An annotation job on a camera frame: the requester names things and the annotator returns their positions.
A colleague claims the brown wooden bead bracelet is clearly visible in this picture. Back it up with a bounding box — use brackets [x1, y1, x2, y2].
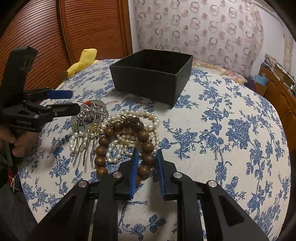
[94, 115, 155, 186]

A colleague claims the circle patterned pink curtain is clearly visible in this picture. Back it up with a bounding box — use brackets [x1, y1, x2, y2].
[133, 0, 264, 76]

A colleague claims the white pearl necklace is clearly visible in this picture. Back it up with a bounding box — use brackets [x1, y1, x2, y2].
[68, 109, 161, 164]

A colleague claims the blue floral white bedspread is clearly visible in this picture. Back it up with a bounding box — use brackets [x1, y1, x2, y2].
[18, 60, 291, 240]

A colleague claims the pale green jade disc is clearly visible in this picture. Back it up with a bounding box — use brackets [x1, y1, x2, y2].
[71, 100, 109, 132]

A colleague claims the black square cardboard box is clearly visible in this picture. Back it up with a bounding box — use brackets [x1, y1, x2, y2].
[109, 49, 193, 106]

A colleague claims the brown louvered wardrobe door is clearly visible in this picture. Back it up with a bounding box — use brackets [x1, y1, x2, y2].
[1, 1, 132, 90]

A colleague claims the person's left hand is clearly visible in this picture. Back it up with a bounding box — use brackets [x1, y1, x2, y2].
[1, 126, 39, 157]

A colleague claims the yellow plush toy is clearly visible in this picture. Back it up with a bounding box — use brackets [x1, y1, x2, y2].
[60, 48, 98, 82]

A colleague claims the silver hair comb pin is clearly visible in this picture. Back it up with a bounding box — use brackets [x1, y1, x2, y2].
[69, 100, 109, 166]

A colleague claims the wooden side cabinet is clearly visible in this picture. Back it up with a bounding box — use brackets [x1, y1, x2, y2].
[254, 63, 296, 158]

